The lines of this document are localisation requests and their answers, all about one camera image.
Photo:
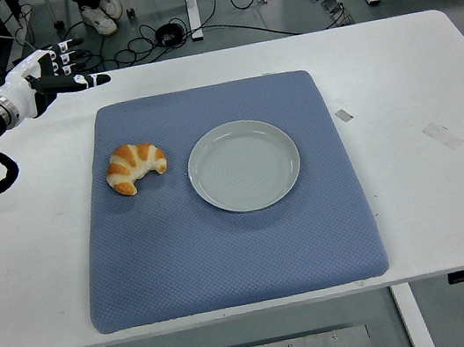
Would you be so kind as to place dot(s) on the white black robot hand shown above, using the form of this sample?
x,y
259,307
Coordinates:
x,y
22,90

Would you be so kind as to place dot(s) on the golden striped croissant bread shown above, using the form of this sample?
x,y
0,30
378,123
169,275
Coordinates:
x,y
133,156

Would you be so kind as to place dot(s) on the round grey plate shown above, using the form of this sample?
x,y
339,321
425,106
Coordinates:
x,y
244,167

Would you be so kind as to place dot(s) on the person's white shoe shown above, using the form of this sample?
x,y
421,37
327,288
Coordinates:
x,y
99,21
111,4

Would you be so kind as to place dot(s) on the black chair caster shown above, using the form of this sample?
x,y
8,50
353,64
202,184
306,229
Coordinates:
x,y
130,13

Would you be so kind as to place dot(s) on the white background desk leg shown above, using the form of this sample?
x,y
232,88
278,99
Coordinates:
x,y
192,2

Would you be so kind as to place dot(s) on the blue quilted mat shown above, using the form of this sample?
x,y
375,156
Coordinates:
x,y
228,254

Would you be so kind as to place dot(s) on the small grey tape strip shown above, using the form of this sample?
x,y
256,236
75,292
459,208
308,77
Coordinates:
x,y
344,115

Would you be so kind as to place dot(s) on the large grey tape strip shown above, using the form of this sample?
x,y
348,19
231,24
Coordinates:
x,y
443,136

